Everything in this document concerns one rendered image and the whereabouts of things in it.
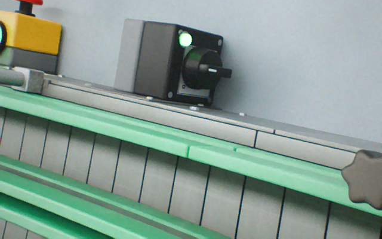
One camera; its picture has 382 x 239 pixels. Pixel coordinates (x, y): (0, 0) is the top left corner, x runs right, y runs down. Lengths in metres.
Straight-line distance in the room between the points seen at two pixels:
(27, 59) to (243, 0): 0.32
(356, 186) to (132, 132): 0.21
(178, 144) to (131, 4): 0.40
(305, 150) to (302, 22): 0.20
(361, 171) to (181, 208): 0.27
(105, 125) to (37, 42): 0.40
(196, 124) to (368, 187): 0.26
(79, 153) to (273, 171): 0.31
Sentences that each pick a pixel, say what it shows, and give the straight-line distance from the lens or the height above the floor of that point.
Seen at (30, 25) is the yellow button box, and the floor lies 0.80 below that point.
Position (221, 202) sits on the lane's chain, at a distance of 0.55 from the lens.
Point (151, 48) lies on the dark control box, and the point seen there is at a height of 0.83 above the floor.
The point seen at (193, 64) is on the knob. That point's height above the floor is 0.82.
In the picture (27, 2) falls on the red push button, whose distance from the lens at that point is 0.93.
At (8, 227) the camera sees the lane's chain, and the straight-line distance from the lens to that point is 0.77.
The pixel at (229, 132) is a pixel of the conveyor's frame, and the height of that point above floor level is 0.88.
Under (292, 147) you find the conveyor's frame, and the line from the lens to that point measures 0.51.
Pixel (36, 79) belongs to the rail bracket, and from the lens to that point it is 0.73.
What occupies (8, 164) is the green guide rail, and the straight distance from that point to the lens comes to 0.72.
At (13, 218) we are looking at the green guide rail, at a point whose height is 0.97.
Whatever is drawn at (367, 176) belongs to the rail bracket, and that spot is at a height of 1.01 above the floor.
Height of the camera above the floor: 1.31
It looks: 49 degrees down
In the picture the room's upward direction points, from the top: 84 degrees counter-clockwise
